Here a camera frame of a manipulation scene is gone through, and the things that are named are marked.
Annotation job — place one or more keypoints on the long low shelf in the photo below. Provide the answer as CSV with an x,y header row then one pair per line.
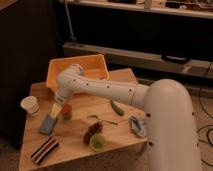
x,y
141,60

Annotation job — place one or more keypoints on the metal stand pole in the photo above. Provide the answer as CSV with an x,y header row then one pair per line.
x,y
72,36

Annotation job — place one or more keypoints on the blue grey crumpled cloth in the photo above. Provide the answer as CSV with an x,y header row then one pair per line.
x,y
138,126

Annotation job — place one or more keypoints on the striped brown white eraser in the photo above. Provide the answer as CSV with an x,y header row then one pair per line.
x,y
39,155

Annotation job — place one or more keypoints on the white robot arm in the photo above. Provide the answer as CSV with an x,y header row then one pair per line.
x,y
170,120

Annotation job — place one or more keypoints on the metal spoon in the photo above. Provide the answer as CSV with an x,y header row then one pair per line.
x,y
97,117

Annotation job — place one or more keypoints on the wooden table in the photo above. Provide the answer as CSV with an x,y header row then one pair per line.
x,y
70,133

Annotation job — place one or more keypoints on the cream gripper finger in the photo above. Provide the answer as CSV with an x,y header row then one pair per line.
x,y
55,111

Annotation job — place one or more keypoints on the green chili pepper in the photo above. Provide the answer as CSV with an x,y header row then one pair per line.
x,y
117,109

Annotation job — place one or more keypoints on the green round cup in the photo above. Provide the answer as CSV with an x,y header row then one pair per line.
x,y
97,142

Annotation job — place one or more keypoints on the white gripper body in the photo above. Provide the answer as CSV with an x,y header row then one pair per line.
x,y
62,96

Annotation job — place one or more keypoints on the white paper cup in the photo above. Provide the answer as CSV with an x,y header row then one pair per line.
x,y
30,105

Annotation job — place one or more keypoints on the small orange bottle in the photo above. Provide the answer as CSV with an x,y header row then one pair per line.
x,y
66,112

